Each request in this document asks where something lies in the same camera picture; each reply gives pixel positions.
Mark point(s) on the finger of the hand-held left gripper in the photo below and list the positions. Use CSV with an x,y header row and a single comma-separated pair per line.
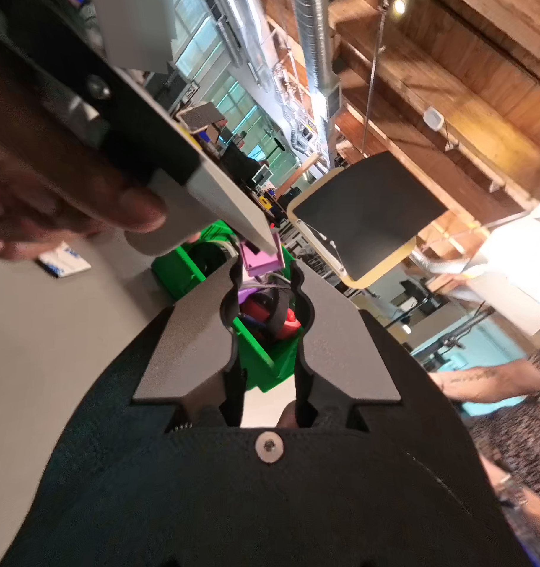
x,y
159,237
221,199

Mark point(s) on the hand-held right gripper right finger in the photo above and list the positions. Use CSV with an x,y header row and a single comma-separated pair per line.
x,y
350,354

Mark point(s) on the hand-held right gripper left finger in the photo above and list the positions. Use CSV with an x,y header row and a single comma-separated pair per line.
x,y
188,354

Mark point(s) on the purple transparent cube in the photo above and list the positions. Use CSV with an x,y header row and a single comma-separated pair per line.
x,y
257,260

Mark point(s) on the green plastic bin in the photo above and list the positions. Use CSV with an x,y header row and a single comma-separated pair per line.
x,y
270,363

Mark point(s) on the person's left hand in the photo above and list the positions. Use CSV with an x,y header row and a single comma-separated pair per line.
x,y
48,195

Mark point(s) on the white cylinder with black cap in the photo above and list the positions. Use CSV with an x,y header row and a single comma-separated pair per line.
x,y
208,257

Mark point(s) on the red round tool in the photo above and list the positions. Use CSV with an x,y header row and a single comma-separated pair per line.
x,y
288,323

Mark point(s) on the purple plastic tool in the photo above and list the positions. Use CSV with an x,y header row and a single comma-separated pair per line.
x,y
248,292

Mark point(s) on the white card with blue print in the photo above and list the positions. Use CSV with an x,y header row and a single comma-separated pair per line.
x,y
64,259

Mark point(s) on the black panel with pale rim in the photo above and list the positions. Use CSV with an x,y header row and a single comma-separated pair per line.
x,y
367,213

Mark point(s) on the white light panel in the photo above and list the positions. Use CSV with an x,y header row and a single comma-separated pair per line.
x,y
527,257

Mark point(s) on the white ceiling sensor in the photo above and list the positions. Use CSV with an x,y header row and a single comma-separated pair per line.
x,y
434,119

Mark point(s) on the large silver air duct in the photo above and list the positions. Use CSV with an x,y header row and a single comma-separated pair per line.
x,y
316,53

